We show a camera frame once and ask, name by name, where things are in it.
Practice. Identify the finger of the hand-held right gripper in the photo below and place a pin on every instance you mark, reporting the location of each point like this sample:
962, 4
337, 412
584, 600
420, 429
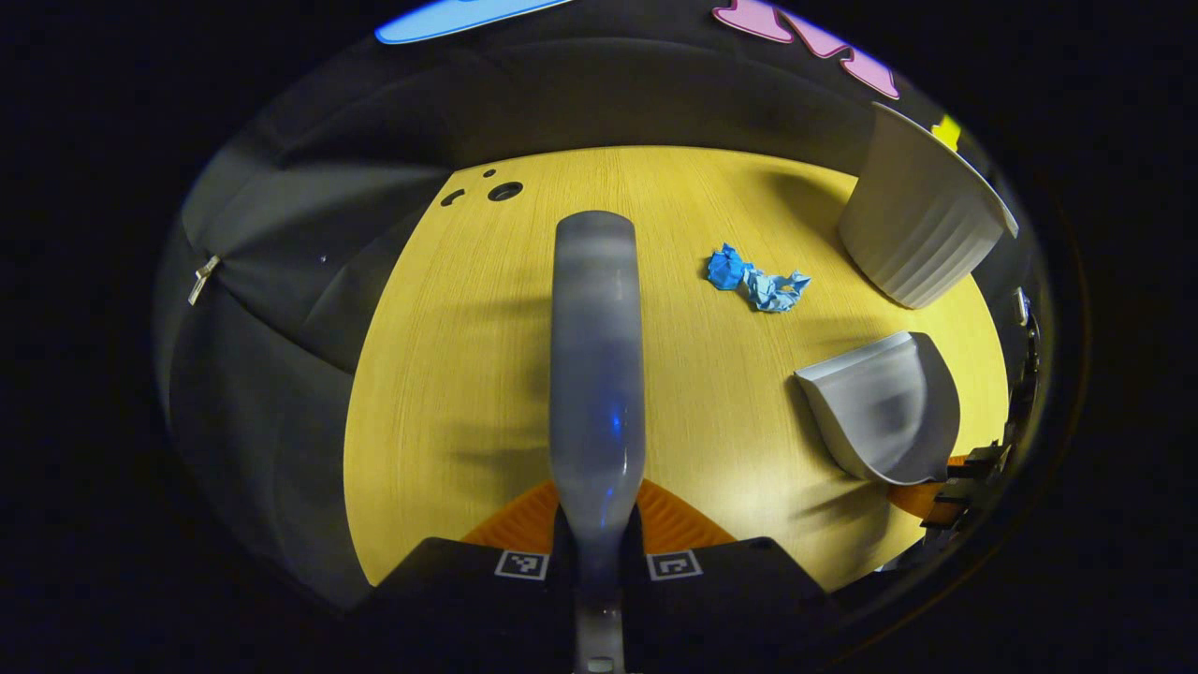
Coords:
936, 496

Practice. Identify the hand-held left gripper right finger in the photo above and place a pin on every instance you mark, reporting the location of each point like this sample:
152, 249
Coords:
730, 599

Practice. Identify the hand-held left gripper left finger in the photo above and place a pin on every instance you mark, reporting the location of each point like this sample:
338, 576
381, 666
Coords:
468, 599

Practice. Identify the grey plastic dustpan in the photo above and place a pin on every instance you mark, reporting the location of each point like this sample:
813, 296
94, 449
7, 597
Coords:
880, 412

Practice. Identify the white ribbed garbage bin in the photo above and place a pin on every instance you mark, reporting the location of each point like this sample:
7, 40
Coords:
922, 225

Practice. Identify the grey small broom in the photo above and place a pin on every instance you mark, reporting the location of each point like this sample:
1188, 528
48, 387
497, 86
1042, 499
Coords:
596, 374

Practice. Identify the light blue paper ball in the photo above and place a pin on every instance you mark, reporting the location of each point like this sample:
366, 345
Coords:
775, 290

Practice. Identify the dark blue paper ball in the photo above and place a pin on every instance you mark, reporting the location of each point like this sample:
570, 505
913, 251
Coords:
727, 269

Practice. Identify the yellow wooden desktop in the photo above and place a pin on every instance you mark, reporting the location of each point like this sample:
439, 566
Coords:
449, 374

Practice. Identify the white cloth clip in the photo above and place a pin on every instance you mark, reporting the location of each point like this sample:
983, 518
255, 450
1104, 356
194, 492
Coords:
202, 279

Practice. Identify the black backdrop cloth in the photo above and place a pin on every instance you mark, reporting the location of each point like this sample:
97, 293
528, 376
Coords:
374, 122

